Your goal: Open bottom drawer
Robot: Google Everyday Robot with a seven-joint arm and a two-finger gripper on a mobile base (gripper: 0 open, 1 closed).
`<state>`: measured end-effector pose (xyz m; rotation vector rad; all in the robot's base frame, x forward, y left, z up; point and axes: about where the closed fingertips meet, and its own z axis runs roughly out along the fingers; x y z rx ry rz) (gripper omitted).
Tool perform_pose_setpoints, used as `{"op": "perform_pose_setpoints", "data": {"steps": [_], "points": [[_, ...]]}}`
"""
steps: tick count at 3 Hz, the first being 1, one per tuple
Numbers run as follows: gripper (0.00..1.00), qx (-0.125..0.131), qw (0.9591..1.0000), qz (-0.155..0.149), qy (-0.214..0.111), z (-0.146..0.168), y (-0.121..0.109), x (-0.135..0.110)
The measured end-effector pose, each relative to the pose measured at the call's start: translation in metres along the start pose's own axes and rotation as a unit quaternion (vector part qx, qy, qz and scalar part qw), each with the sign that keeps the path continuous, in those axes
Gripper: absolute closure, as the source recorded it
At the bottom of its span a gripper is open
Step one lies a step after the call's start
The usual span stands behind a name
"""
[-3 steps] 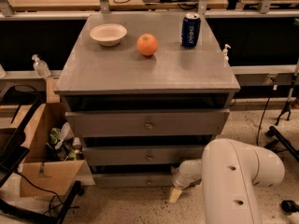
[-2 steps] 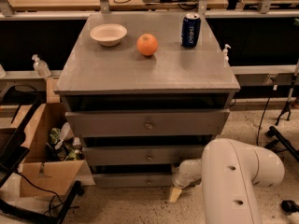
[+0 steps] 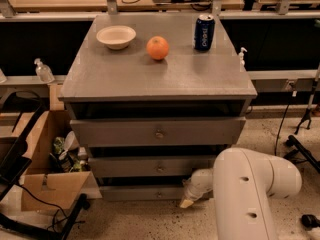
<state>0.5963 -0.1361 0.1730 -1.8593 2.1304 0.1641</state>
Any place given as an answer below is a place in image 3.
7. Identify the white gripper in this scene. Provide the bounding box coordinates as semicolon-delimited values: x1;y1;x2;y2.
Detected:
179;169;213;208

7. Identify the grey bottom drawer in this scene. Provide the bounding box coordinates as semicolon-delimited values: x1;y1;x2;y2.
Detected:
100;185;184;201

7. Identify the grey drawer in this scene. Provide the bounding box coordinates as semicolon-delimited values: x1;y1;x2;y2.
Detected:
89;155;216;178
70;117;245;147
100;185;184;201

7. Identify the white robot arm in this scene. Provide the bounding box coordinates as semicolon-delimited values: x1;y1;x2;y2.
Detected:
180;148;302;240

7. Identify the grey middle drawer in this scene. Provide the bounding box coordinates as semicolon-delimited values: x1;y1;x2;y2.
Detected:
89;155;216;178

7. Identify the grey wooden drawer cabinet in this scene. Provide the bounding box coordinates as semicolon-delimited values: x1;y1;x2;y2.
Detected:
60;13;257;188

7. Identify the grey top drawer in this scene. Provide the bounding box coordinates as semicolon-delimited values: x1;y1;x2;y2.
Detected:
70;117;245;147

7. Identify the open cardboard box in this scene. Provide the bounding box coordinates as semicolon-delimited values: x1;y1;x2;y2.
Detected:
0;110;103;213

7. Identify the black stand leg right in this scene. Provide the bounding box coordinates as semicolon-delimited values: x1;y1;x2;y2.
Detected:
287;135;320;173

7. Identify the black caster wheel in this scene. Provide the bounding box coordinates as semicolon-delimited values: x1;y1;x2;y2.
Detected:
301;214;320;228

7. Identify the black tripod stand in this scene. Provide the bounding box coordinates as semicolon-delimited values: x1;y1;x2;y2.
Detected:
294;64;320;135

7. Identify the small white pump bottle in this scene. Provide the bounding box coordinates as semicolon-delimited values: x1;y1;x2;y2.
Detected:
238;47;247;66

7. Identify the orange fruit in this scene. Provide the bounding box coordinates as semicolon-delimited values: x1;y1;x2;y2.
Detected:
146;36;169;60

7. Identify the blue pepsi can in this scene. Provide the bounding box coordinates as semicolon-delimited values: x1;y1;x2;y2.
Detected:
194;14;215;51

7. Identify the white paper bowl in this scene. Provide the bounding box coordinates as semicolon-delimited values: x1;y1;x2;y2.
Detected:
96;25;136;50

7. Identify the clear sanitizer bottle left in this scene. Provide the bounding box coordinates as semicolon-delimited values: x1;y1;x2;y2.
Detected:
34;58;55;83

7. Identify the black floor cable right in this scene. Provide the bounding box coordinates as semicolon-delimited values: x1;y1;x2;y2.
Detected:
273;88;309;165

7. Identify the black stand frame left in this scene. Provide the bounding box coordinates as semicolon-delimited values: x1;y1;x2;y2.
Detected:
0;91;90;240

